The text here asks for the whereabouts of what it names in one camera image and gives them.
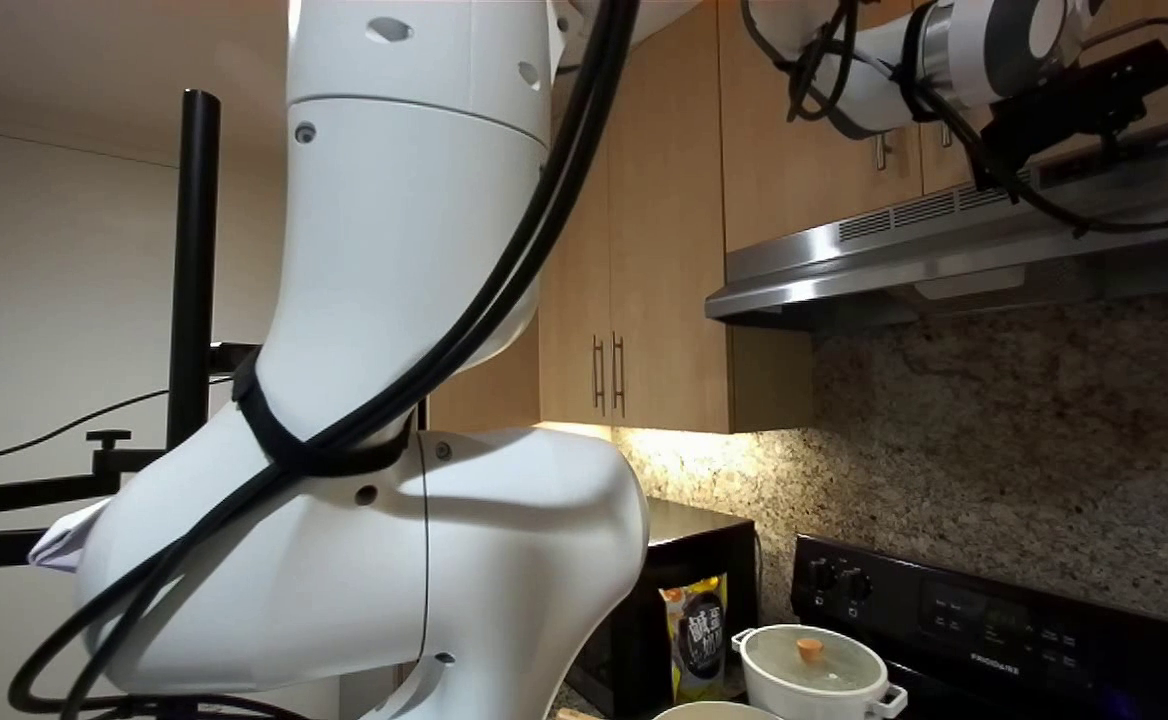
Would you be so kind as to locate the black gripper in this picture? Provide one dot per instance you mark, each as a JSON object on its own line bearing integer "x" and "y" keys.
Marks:
{"x": 1030, "y": 130}

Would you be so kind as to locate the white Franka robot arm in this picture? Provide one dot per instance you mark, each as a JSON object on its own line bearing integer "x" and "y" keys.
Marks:
{"x": 411, "y": 265}

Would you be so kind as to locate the stainless steel range hood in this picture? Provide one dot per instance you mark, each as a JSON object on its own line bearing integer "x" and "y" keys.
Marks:
{"x": 878, "y": 261}

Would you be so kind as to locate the wood cabinet over hood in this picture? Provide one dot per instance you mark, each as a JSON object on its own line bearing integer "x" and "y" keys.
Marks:
{"x": 796, "y": 172}

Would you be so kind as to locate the black electric stove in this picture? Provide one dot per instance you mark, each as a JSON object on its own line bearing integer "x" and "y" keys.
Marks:
{"x": 1010, "y": 643}

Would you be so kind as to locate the black microwave oven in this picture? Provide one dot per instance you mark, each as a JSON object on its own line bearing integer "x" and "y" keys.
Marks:
{"x": 688, "y": 547}

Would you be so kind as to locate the white pot lid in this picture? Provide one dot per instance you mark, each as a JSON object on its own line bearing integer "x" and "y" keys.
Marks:
{"x": 809, "y": 652}

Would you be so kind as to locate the yellow black snack bag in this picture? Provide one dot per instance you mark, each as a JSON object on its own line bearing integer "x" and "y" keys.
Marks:
{"x": 697, "y": 643}

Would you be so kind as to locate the white cooking pot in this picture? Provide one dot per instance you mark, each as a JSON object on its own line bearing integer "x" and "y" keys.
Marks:
{"x": 796, "y": 693}

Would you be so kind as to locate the white bowl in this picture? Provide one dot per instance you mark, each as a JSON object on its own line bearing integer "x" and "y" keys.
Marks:
{"x": 708, "y": 708}

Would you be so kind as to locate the white crumpled cloth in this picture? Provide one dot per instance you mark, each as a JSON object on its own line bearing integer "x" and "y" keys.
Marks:
{"x": 56, "y": 547}

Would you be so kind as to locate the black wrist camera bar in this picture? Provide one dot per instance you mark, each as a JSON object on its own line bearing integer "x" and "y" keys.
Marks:
{"x": 1076, "y": 86}

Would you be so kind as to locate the long wood wall cabinet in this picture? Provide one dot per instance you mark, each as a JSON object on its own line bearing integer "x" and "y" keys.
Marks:
{"x": 666, "y": 265}

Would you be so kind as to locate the black camera stand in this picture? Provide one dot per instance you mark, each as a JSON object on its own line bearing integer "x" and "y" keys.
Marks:
{"x": 192, "y": 265}

